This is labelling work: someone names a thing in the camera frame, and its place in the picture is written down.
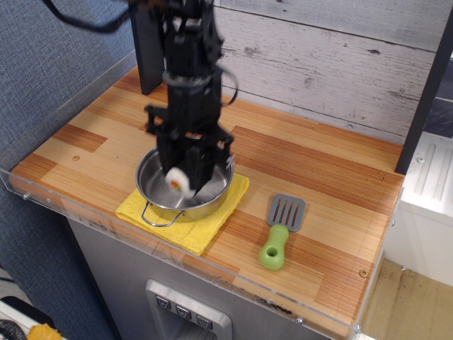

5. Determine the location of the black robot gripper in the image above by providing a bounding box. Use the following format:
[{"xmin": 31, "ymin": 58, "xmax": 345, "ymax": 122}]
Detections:
[{"xmin": 145, "ymin": 76, "xmax": 234, "ymax": 193}]

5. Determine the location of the plush sushi roll toy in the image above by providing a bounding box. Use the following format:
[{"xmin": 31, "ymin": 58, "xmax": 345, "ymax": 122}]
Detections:
[{"xmin": 165, "ymin": 167, "xmax": 196, "ymax": 199}]

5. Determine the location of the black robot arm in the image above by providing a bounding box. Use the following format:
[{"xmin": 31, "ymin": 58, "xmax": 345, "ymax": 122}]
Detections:
[{"xmin": 44, "ymin": 1, "xmax": 234, "ymax": 198}]

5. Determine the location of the stainless steel pot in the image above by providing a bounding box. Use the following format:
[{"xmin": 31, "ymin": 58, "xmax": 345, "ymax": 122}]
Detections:
[{"xmin": 135, "ymin": 148, "xmax": 234, "ymax": 227}]

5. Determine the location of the yellow cloth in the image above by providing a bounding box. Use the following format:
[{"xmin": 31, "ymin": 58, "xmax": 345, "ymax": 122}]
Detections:
[{"xmin": 115, "ymin": 174, "xmax": 249, "ymax": 256}]

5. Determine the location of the grey toy fridge cabinet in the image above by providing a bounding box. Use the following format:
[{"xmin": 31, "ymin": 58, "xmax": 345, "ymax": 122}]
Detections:
[{"xmin": 69, "ymin": 220, "xmax": 323, "ymax": 339}]

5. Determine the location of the clear acrylic table guard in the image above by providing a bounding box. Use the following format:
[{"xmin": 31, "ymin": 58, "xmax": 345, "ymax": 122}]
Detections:
[{"xmin": 1, "ymin": 47, "xmax": 403, "ymax": 339}]

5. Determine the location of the silver dispenser button panel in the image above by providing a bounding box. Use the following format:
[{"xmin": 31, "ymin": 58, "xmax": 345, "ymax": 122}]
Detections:
[{"xmin": 146, "ymin": 279, "xmax": 233, "ymax": 339}]

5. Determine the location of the yellow object bottom left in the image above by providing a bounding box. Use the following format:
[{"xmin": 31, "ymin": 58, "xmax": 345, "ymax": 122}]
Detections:
[{"xmin": 26, "ymin": 324, "xmax": 63, "ymax": 340}]

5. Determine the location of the white ribbed side counter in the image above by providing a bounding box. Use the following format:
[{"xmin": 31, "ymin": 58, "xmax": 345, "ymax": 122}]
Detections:
[{"xmin": 401, "ymin": 132, "xmax": 452, "ymax": 217}]

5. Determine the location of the grey spatula green handle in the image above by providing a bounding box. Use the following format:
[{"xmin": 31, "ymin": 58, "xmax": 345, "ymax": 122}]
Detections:
[{"xmin": 258, "ymin": 194, "xmax": 306, "ymax": 271}]

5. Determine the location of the black left frame post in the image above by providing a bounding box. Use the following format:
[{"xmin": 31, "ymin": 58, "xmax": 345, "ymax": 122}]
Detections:
[{"xmin": 129, "ymin": 4, "xmax": 164, "ymax": 95}]

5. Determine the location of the black frame post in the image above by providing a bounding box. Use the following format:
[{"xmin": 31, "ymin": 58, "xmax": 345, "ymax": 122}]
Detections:
[
  {"xmin": 395, "ymin": 6, "xmax": 452, "ymax": 175},
  {"xmin": 129, "ymin": 4, "xmax": 164, "ymax": 95}
]

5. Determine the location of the black right frame post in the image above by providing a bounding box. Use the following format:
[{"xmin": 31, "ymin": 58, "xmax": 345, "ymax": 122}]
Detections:
[{"xmin": 395, "ymin": 6, "xmax": 452, "ymax": 175}]

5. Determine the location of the black braided cable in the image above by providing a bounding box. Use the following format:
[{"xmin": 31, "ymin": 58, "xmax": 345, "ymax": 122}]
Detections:
[{"xmin": 0, "ymin": 320, "xmax": 26, "ymax": 340}]

